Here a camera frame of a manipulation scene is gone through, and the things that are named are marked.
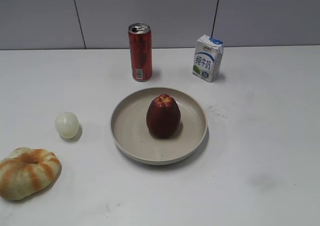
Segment dark red apple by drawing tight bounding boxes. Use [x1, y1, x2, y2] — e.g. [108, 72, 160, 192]
[146, 94, 181, 138]

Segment beige round plate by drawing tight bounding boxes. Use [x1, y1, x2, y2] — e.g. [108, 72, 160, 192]
[110, 87, 209, 165]

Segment white blue milk carton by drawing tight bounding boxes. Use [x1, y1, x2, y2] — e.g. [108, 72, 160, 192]
[192, 35, 224, 83]

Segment red soda can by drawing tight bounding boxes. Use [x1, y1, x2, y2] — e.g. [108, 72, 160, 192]
[128, 23, 152, 82]

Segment pale white egg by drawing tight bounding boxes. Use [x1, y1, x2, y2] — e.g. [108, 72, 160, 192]
[54, 112, 80, 139]

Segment orange striped pumpkin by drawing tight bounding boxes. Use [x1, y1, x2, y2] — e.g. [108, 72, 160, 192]
[0, 147, 62, 200]

